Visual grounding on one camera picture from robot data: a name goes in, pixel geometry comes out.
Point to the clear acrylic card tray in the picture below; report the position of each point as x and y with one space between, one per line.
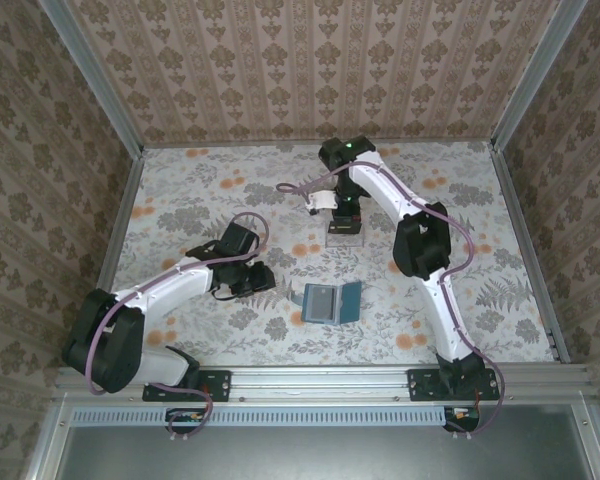
345 242

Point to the teal leather card holder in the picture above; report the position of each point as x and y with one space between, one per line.
350 305

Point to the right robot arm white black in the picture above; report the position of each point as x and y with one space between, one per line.
380 190

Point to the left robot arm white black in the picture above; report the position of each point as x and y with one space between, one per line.
175 295

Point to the small wiring connector board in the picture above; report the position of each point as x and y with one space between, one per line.
185 416
462 414

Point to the grey metal panel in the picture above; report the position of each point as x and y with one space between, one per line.
320 455

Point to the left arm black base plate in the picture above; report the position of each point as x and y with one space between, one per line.
220 386

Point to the aluminium mounting rail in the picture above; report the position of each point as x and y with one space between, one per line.
320 382

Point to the aluminium side rail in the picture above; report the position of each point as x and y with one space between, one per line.
517 215
122 215

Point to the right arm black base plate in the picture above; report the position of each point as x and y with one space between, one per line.
420 385

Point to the aluminium corner post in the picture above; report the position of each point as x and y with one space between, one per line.
537 75
98 80

